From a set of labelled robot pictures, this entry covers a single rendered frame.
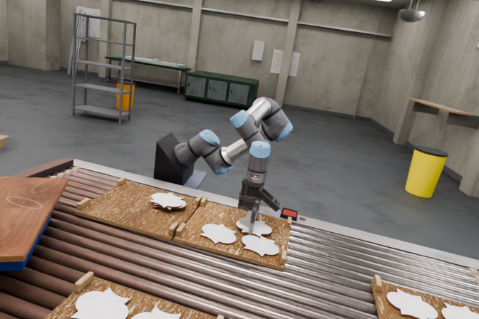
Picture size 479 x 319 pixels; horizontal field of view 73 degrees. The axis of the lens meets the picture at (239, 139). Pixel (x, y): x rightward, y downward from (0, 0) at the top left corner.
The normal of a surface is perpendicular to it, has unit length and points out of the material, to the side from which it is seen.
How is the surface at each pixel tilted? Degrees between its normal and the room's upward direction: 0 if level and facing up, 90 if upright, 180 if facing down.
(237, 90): 90
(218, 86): 90
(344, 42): 90
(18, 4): 90
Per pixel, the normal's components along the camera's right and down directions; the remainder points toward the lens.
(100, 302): 0.15, -0.96
